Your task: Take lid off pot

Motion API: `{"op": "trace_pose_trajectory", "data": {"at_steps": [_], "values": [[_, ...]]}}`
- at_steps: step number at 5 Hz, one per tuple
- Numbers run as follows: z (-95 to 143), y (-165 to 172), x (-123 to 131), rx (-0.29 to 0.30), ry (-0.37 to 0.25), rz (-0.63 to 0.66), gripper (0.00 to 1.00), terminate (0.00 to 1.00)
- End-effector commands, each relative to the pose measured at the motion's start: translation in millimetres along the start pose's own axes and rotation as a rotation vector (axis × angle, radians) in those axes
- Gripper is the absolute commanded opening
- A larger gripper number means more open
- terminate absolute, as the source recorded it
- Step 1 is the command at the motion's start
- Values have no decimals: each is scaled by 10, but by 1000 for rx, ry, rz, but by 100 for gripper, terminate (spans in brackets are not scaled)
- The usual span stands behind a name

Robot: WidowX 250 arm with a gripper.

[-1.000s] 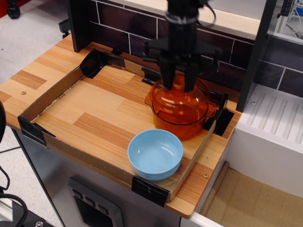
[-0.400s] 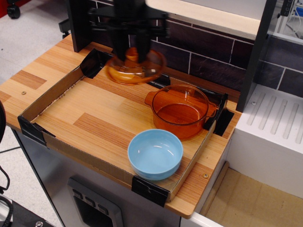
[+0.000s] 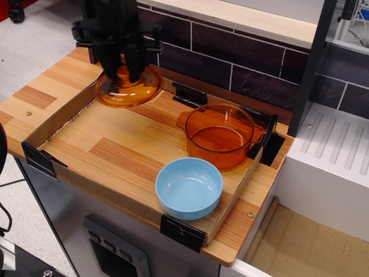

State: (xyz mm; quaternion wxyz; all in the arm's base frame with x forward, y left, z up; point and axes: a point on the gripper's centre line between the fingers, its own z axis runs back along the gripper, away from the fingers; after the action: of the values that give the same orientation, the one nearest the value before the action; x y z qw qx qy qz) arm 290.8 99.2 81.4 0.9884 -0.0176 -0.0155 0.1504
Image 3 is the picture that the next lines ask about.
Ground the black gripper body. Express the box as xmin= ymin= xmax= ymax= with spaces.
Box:
xmin=71 ymin=1 xmax=163 ymax=55

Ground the orange glass pot lid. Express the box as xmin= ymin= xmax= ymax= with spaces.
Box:
xmin=95 ymin=65 xmax=164 ymax=108

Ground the black caster wheel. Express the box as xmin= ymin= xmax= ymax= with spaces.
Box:
xmin=8 ymin=0 xmax=25 ymax=24

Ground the light wooden shelf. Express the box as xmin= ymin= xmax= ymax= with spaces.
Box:
xmin=138 ymin=0 xmax=317 ymax=49

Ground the orange glass pot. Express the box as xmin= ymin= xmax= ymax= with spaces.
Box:
xmin=176 ymin=103 xmax=265 ymax=171

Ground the white toy sink drainboard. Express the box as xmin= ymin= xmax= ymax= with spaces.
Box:
xmin=276 ymin=104 xmax=368 ymax=241

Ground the dark grey vertical post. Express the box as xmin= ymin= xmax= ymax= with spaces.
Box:
xmin=288 ymin=1 xmax=337 ymax=137

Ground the grey oven control panel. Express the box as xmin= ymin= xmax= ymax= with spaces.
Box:
xmin=82 ymin=217 xmax=150 ymax=276

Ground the light blue bowl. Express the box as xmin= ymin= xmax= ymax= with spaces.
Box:
xmin=155 ymin=158 xmax=223 ymax=220

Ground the cardboard fence with black tape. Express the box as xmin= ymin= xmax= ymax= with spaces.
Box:
xmin=21 ymin=59 xmax=286 ymax=254

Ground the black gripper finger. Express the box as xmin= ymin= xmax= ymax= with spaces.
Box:
xmin=97 ymin=45 xmax=121 ymax=81
xmin=124 ymin=44 xmax=146 ymax=83

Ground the black cable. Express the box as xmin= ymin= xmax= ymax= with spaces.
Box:
xmin=0 ymin=178 xmax=27 ymax=236

